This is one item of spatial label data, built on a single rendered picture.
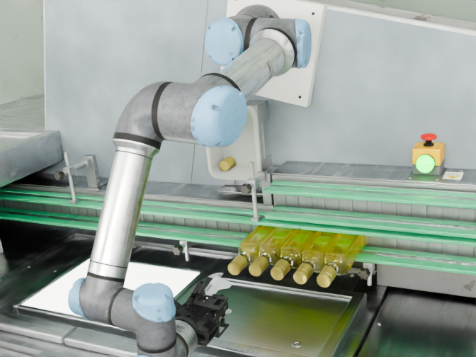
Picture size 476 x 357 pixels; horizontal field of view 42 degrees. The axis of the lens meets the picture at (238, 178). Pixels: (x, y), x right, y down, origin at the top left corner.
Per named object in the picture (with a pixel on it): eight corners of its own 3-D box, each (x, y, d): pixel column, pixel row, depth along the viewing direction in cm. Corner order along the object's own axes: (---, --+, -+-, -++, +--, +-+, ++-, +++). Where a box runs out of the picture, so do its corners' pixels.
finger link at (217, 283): (240, 278, 142) (223, 305, 136) (217, 273, 145) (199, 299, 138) (239, 268, 141) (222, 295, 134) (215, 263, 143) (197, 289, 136)
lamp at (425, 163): (416, 170, 159) (414, 173, 156) (416, 153, 157) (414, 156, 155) (435, 171, 157) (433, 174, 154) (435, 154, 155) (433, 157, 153)
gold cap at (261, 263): (256, 268, 154) (248, 276, 151) (254, 255, 153) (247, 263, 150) (269, 269, 153) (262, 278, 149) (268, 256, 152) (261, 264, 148)
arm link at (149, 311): (107, 292, 113) (112, 342, 116) (159, 305, 108) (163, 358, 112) (132, 273, 119) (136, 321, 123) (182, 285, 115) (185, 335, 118)
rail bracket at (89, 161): (101, 185, 213) (57, 208, 194) (93, 138, 208) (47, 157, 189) (112, 185, 211) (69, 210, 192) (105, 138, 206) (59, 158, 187)
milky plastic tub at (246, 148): (222, 169, 193) (208, 178, 186) (214, 99, 186) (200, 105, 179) (273, 172, 185) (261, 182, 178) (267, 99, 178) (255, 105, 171)
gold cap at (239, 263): (234, 266, 157) (227, 274, 154) (234, 253, 156) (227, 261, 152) (247, 269, 156) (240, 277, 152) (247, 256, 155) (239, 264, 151)
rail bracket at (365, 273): (369, 270, 168) (355, 293, 157) (368, 247, 166) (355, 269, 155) (384, 272, 166) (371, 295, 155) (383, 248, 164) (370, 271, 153)
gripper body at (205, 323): (230, 324, 136) (205, 355, 126) (196, 316, 140) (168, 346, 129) (229, 295, 134) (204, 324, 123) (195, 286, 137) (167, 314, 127)
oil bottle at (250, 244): (268, 234, 178) (236, 265, 160) (266, 215, 176) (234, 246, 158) (286, 235, 176) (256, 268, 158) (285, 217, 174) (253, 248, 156)
